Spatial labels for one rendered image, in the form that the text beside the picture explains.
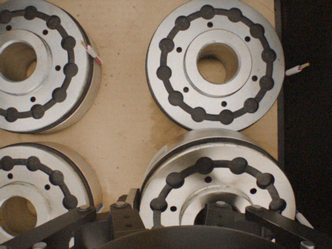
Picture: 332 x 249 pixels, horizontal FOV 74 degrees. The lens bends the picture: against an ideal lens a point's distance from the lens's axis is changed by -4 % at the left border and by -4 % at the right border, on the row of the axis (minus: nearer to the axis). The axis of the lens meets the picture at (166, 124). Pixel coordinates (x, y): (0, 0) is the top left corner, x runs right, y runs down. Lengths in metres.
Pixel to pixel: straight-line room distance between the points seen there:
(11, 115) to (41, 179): 0.05
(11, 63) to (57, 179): 0.10
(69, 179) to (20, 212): 0.06
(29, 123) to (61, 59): 0.05
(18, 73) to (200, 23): 0.15
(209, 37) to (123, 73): 0.08
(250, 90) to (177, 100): 0.05
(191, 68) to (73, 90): 0.09
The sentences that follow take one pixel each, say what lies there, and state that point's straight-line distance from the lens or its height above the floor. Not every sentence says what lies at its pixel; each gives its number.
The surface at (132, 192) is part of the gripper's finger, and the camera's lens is 0.16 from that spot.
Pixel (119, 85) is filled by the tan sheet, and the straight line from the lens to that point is 0.20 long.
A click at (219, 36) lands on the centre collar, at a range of 0.17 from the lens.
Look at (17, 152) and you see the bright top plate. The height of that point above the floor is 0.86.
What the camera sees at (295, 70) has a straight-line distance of 0.18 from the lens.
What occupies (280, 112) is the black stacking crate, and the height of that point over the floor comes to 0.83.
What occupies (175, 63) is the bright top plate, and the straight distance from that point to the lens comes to 0.17.
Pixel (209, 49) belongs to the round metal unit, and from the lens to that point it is 0.18.
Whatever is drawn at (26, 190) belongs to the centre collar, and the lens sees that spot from 0.19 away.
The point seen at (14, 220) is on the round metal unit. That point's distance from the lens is 0.22.
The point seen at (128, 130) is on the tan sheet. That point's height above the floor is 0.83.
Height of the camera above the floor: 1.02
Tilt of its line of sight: 88 degrees down
